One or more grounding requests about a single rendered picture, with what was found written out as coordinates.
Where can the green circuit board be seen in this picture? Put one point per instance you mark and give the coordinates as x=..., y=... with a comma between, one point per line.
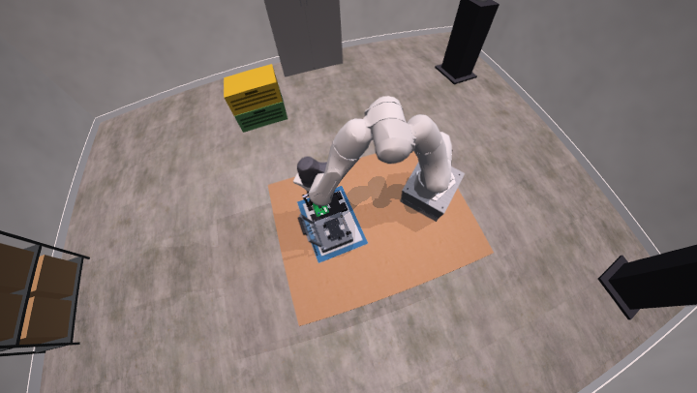
x=320, y=210

